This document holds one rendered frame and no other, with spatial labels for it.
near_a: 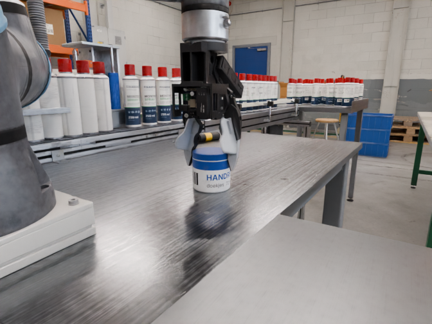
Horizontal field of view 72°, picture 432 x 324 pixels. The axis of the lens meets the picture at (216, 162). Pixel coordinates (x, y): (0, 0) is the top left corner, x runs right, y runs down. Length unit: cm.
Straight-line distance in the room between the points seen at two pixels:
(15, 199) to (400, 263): 40
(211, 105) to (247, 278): 26
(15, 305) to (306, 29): 814
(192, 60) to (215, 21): 7
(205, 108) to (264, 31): 819
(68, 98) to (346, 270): 77
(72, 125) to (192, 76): 50
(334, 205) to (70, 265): 91
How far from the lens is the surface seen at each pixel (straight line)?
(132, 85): 103
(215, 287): 30
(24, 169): 38
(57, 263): 37
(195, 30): 49
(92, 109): 93
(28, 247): 38
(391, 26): 790
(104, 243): 39
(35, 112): 84
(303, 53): 819
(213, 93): 46
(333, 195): 111
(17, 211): 37
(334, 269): 35
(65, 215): 39
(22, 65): 43
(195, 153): 53
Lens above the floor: 101
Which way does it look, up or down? 14 degrees down
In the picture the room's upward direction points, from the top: straight up
